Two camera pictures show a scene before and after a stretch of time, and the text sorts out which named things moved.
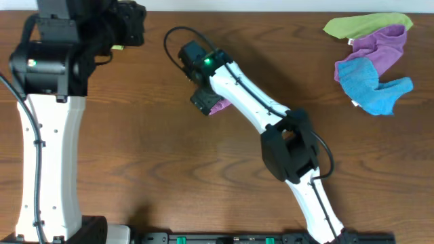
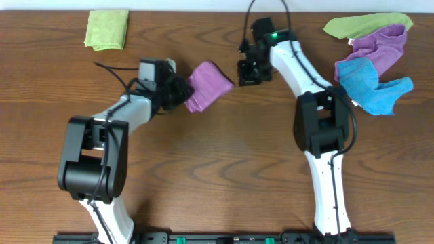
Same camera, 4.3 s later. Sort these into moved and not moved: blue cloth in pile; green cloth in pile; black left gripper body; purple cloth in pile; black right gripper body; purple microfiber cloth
Moved: purple microfiber cloth; black right gripper body; black left gripper body
Not moved: blue cloth in pile; purple cloth in pile; green cloth in pile
